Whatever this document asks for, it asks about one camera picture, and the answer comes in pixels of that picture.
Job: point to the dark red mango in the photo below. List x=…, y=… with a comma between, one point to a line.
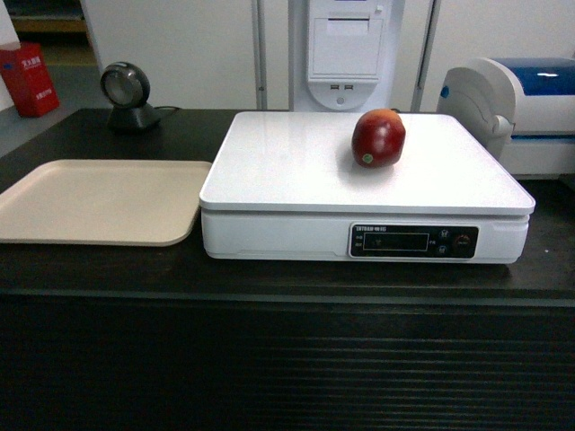
x=378, y=138

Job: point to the white checkout scale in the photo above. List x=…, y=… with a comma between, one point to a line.
x=285, y=185

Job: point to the black checkout counter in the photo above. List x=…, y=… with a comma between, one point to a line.
x=135, y=338

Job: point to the white kiosk terminal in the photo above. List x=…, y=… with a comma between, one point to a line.
x=342, y=54

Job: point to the black barcode scanner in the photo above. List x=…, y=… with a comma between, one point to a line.
x=127, y=89

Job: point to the beige plastic tray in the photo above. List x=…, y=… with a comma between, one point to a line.
x=104, y=202

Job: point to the white blue label printer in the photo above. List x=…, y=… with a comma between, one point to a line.
x=521, y=109

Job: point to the red fire extinguisher box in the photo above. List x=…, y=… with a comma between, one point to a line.
x=27, y=79

